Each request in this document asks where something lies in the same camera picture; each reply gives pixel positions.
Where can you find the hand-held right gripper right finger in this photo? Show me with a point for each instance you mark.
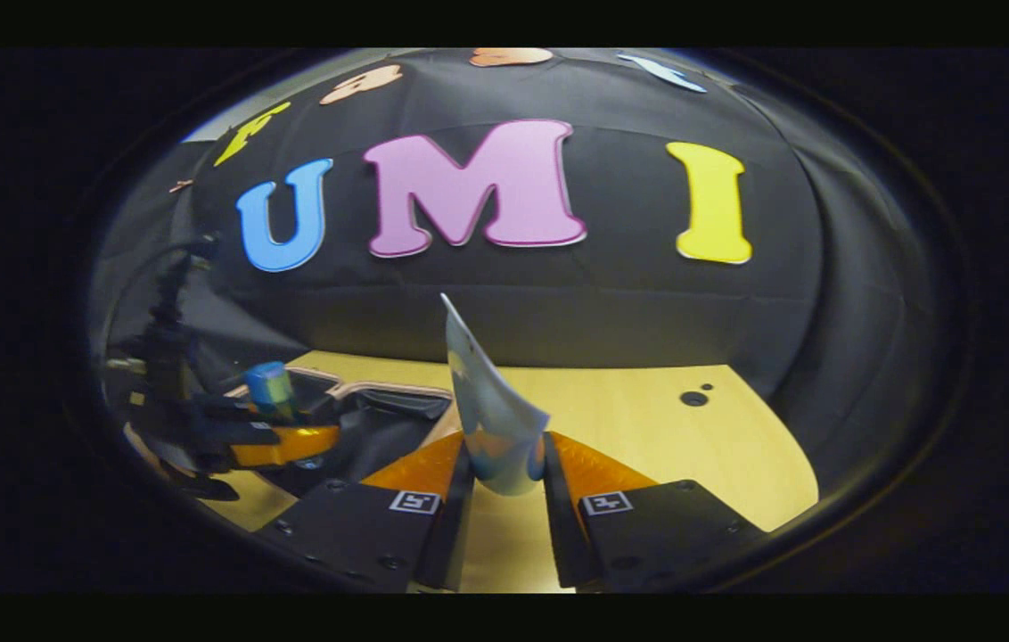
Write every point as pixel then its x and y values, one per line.
pixel 562 526

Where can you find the black backdrop cloth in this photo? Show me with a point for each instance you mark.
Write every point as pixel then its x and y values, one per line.
pixel 611 312

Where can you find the silver blue skincare sachet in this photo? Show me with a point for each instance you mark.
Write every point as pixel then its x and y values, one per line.
pixel 491 419

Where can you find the blue green skincare bottle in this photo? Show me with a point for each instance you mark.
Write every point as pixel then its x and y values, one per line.
pixel 271 388

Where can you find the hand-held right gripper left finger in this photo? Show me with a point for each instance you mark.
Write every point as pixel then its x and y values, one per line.
pixel 447 526

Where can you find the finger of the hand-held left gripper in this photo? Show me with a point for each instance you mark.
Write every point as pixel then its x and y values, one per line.
pixel 291 443
pixel 224 406

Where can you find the pink suitcase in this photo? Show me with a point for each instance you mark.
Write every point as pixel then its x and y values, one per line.
pixel 380 428

